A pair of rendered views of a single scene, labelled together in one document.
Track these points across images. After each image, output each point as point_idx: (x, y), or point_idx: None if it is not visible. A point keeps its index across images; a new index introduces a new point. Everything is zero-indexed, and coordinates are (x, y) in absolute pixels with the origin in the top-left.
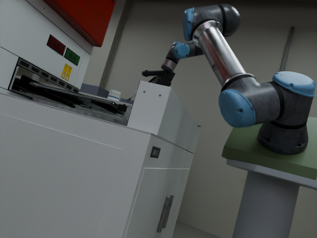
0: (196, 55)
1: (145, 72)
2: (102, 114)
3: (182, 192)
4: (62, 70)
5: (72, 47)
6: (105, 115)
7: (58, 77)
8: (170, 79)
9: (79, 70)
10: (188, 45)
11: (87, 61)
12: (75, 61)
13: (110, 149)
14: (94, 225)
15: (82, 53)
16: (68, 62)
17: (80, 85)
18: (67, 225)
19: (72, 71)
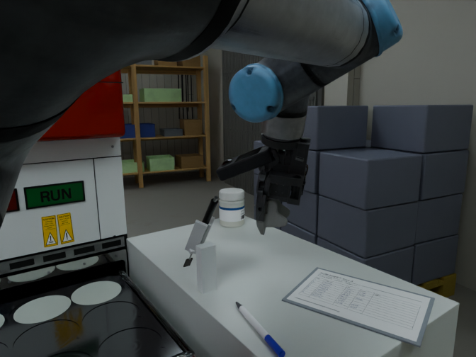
0: (319, 83)
1: (218, 173)
2: (153, 297)
3: None
4: (39, 234)
5: (43, 178)
6: (157, 302)
7: (35, 251)
8: (297, 166)
9: (99, 203)
10: (274, 63)
11: (118, 173)
12: (72, 197)
13: None
14: None
15: (86, 169)
16: (49, 211)
17: (124, 225)
18: None
19: (77, 216)
